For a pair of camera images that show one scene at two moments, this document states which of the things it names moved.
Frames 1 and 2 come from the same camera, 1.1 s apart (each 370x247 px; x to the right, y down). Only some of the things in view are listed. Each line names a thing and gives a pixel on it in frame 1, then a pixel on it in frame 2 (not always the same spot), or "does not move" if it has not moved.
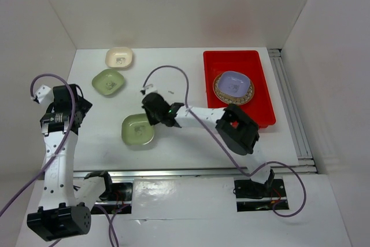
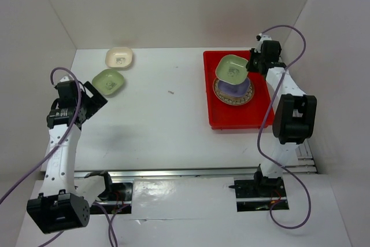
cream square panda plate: (119, 58) does not move
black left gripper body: (83, 106) to (91, 104)
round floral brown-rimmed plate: (233, 100) does not move
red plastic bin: (259, 109) does not move
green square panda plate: (136, 129) to (231, 69)
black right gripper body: (154, 117) to (255, 59)
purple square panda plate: (233, 84) does not move
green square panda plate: (108, 82) does not move
